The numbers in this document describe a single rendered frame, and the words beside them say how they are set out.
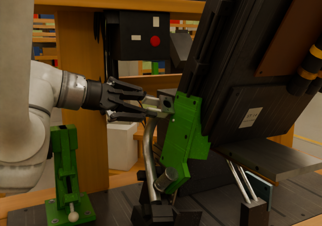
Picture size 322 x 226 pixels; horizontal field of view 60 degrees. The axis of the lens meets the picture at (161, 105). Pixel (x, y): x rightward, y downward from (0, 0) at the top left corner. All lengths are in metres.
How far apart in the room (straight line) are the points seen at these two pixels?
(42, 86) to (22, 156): 0.16
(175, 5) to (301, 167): 0.59
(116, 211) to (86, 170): 0.21
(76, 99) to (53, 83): 0.06
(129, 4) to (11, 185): 0.57
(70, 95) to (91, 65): 0.31
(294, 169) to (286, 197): 0.38
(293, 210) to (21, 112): 0.82
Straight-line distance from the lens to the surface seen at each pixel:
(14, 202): 1.11
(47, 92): 0.65
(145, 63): 8.23
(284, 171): 0.68
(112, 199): 0.98
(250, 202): 0.78
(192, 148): 0.73
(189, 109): 0.71
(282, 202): 1.03
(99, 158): 1.04
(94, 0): 0.85
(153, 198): 0.77
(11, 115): 0.48
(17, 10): 0.42
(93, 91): 0.68
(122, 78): 1.09
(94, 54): 0.96
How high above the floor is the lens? 1.40
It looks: 12 degrees down
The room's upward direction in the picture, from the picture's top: straight up
